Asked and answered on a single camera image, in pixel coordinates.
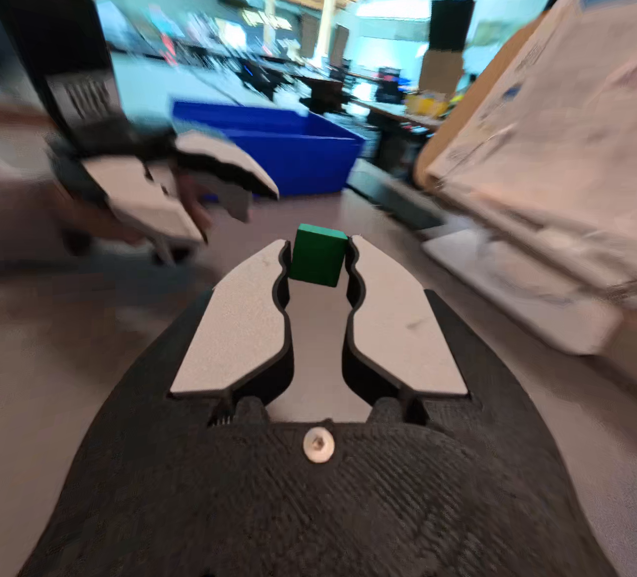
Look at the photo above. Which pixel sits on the wooden document stand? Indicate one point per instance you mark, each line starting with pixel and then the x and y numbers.
pixel 448 44
pixel 547 139

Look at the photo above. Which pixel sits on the blue plastic bin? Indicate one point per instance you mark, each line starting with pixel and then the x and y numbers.
pixel 298 154

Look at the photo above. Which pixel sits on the person's left hand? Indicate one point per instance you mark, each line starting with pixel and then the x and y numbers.
pixel 114 224

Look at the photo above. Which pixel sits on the green wooden cube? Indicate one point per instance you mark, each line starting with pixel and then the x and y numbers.
pixel 318 256

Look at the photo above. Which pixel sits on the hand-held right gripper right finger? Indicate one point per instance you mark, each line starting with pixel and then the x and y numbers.
pixel 403 333

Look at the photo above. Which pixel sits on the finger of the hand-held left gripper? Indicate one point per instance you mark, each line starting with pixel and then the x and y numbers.
pixel 229 159
pixel 144 199

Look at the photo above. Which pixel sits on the grey desk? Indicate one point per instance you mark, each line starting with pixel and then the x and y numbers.
pixel 124 313

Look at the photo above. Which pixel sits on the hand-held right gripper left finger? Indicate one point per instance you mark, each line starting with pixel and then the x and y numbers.
pixel 234 333

